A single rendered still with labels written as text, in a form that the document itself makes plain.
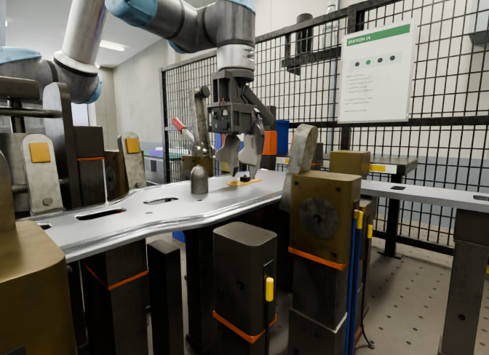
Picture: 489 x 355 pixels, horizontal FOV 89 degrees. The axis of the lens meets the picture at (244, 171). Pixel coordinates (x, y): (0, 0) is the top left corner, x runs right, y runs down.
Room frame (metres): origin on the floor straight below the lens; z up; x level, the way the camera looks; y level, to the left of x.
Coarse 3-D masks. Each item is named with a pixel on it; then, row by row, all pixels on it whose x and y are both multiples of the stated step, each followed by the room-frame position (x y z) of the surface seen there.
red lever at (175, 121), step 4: (172, 120) 0.70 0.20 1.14; (176, 120) 0.70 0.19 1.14; (176, 124) 0.69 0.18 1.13; (180, 124) 0.68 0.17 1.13; (176, 128) 0.69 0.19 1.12; (180, 128) 0.68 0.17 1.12; (184, 128) 0.68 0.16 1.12; (180, 132) 0.68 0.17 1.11; (184, 132) 0.67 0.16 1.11; (188, 132) 0.67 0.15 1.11; (188, 136) 0.66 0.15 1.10; (192, 136) 0.66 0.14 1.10; (188, 140) 0.66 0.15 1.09; (192, 140) 0.65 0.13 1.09; (192, 144) 0.65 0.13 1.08; (204, 148) 0.63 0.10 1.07; (204, 152) 0.62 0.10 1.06
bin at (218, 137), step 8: (280, 120) 1.00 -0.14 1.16; (280, 128) 1.00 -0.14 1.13; (288, 128) 1.04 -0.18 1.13; (216, 136) 1.13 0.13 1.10; (240, 136) 1.02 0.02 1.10; (280, 136) 1.00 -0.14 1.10; (288, 136) 1.04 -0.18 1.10; (216, 144) 1.13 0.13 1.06; (280, 144) 1.00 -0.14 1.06; (280, 152) 1.00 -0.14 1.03
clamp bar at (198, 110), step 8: (192, 88) 0.63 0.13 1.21; (200, 88) 0.61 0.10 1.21; (192, 96) 0.63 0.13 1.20; (200, 96) 0.63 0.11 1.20; (208, 96) 0.63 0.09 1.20; (192, 104) 0.63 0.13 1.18; (200, 104) 0.65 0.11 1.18; (192, 112) 0.63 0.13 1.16; (200, 112) 0.64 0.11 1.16; (192, 120) 0.63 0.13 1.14; (200, 120) 0.64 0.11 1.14; (192, 128) 0.63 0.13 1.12; (200, 128) 0.64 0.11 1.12; (200, 136) 0.62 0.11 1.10; (208, 136) 0.64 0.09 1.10; (200, 144) 0.61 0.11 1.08; (208, 144) 0.63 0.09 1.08; (208, 152) 0.63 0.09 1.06
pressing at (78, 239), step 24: (144, 192) 0.44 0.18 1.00; (168, 192) 0.44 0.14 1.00; (216, 192) 0.44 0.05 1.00; (240, 192) 0.44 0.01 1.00; (264, 192) 0.44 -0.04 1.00; (48, 216) 0.30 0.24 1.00; (72, 216) 0.31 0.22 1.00; (120, 216) 0.31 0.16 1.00; (144, 216) 0.31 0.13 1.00; (168, 216) 0.31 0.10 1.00; (192, 216) 0.31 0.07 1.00; (216, 216) 0.32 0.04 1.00; (72, 240) 0.23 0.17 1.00; (96, 240) 0.24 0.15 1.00; (120, 240) 0.25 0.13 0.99
